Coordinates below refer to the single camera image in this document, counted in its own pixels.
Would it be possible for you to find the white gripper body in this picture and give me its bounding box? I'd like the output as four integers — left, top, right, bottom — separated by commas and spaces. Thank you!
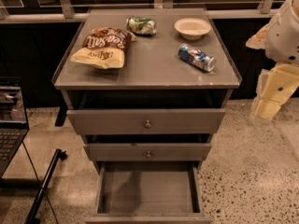
256, 63, 299, 105

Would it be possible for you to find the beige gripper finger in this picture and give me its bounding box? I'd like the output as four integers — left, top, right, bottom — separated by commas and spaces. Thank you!
253, 100, 281, 119

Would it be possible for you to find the blue silver redbull can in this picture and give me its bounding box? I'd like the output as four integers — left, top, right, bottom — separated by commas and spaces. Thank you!
178, 44, 216, 72

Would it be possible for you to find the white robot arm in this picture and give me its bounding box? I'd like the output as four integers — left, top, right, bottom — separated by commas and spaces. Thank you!
246, 0, 299, 120

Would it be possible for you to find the grey drawer cabinet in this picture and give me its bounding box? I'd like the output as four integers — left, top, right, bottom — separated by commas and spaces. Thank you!
51, 7, 243, 224

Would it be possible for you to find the green crushed soda can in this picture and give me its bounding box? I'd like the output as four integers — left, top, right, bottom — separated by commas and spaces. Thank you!
126, 17, 156, 35

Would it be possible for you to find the grey open bottom drawer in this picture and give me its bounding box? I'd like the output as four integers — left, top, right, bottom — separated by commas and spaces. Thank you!
84, 161, 214, 224

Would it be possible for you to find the grey middle drawer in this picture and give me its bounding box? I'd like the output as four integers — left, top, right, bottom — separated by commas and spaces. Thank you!
84, 143, 211, 161

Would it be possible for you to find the grey top drawer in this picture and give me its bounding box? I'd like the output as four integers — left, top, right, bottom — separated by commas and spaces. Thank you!
67, 108, 225, 135

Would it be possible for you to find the white paper bowl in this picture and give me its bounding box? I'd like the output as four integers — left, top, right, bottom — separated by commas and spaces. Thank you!
174, 18, 211, 40

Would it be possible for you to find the brown yellow chip bag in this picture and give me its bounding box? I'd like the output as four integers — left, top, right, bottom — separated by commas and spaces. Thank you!
70, 27, 136, 69

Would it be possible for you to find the black laptop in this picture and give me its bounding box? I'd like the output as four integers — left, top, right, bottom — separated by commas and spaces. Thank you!
0, 77, 29, 177

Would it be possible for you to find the metal window railing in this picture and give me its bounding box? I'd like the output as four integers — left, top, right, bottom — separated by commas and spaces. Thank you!
0, 0, 285, 23

